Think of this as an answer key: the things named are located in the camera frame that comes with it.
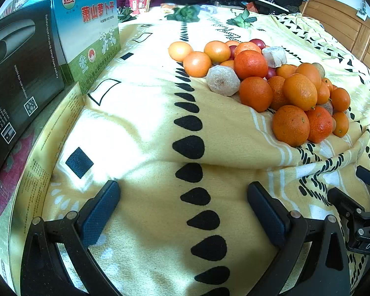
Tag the black product box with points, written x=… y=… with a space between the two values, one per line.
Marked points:
x=21 y=67

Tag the white flat board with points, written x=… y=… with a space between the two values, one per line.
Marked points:
x=269 y=5

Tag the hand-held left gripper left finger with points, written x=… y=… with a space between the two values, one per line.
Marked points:
x=101 y=204

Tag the pale peeled fruit chunk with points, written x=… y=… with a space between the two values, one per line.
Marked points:
x=274 y=56
x=223 y=80

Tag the pile of oranges and kumquats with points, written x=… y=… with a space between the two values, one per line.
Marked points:
x=255 y=94

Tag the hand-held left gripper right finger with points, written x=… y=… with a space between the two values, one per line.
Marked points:
x=266 y=209

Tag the blue and green cardboard box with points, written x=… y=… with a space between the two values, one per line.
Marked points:
x=86 y=34

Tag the yellow patterned blanket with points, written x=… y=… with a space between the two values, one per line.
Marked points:
x=160 y=141

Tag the orange snack packet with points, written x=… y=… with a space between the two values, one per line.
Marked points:
x=168 y=7

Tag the small blue box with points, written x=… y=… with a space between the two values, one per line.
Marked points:
x=209 y=8

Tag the white wall socket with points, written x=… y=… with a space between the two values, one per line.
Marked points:
x=361 y=11

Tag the wooden headboard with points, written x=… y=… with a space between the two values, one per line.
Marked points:
x=348 y=24

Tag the flat yellow printed box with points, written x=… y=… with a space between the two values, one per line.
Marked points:
x=40 y=166

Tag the orange plastic bag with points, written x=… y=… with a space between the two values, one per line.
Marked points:
x=252 y=7

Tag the red instant noodle cup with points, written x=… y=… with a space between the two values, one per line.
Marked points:
x=139 y=5

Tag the red patterned cloth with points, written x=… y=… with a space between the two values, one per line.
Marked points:
x=9 y=172

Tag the green leafy vegetable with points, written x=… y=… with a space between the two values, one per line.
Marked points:
x=242 y=20
x=185 y=14
x=125 y=14

